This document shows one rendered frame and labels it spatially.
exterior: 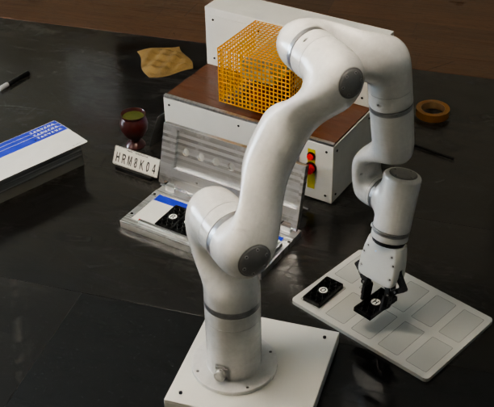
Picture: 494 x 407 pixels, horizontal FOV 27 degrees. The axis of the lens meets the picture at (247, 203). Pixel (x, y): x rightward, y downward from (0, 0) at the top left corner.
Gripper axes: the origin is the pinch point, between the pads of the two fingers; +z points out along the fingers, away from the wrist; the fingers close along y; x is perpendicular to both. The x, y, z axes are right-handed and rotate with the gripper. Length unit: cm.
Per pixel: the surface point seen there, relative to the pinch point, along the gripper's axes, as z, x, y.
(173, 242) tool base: 10, -11, -57
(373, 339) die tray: 8.7, -2.9, 3.5
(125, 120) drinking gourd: -3, 8, -102
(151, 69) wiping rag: -2, 47, -135
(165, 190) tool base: 7, 2, -76
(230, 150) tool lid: -11, 8, -59
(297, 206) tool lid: -3.8, 11.8, -36.3
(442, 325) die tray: 5.6, 11.7, 12.1
